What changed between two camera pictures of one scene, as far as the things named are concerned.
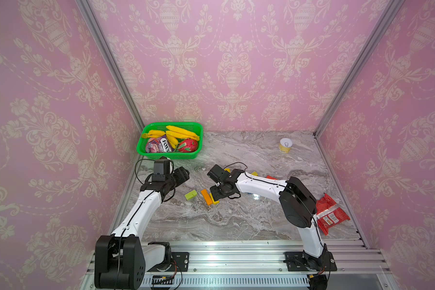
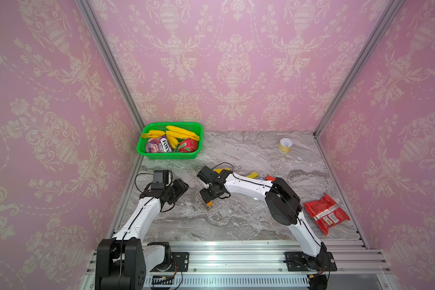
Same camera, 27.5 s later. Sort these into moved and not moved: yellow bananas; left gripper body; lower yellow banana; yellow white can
Moved: left gripper body
Not moved: yellow white can; lower yellow banana; yellow bananas
